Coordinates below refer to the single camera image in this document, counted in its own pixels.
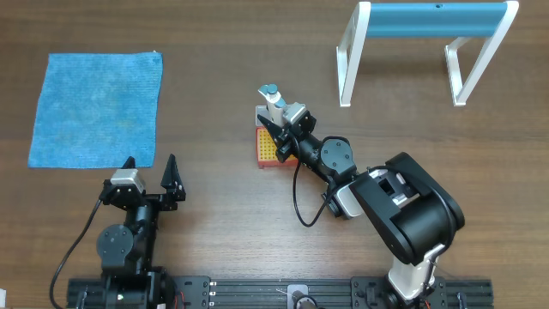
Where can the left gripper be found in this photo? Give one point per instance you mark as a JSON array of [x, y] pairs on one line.
[[161, 201]]

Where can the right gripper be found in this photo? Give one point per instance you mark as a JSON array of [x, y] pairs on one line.
[[303, 125]]

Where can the white pipette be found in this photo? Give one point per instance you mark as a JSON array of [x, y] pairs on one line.
[[273, 103]]

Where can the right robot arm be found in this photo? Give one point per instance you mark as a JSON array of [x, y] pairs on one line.
[[420, 214]]

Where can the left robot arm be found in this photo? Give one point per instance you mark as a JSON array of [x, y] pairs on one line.
[[113, 249]]

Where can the red and yellow tip box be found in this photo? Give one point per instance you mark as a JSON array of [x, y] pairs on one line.
[[267, 150]]

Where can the blue cloth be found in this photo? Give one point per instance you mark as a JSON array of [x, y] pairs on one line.
[[96, 109]]

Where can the white and blue stand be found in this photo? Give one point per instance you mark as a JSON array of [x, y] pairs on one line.
[[429, 19]]

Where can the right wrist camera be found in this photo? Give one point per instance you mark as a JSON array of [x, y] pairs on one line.
[[293, 112]]

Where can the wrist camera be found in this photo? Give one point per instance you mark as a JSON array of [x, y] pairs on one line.
[[126, 177], [293, 112]]

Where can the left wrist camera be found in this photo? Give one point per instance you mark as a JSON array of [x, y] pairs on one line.
[[126, 177]]

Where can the mounting rail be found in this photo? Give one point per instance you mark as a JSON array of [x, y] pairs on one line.
[[257, 292]]

